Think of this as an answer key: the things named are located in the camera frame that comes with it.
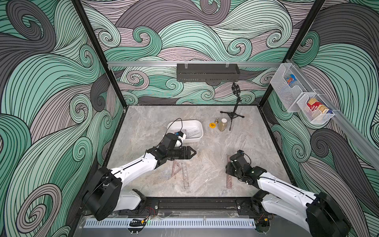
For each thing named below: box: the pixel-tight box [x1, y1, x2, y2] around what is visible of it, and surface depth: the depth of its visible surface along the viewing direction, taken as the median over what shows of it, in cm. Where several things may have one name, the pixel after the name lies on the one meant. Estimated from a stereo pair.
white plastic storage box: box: [166, 119, 204, 144], surface depth 105 cm
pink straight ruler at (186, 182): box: [181, 161, 190, 190], surface depth 85 cm
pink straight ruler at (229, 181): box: [226, 173, 232, 190], surface depth 83 cm
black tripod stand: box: [220, 81, 245, 131], surface depth 97 cm
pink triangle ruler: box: [171, 160, 183, 178], surface depth 89 cm
